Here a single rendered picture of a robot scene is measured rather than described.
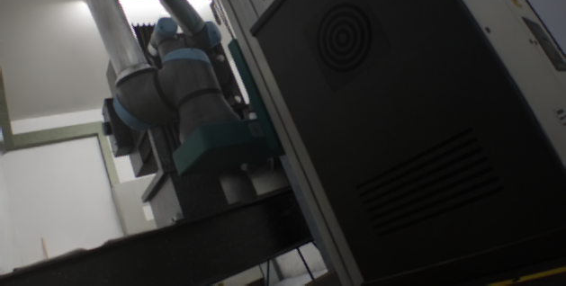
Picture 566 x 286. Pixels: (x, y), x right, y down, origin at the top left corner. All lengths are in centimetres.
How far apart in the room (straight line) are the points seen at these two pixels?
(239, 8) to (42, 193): 423
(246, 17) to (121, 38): 33
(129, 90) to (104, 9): 23
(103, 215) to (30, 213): 81
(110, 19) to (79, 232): 394
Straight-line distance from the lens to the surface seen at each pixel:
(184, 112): 90
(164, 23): 135
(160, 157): 157
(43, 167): 505
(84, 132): 513
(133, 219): 469
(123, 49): 103
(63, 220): 486
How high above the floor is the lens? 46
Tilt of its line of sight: 17 degrees up
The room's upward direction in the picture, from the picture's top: 23 degrees counter-clockwise
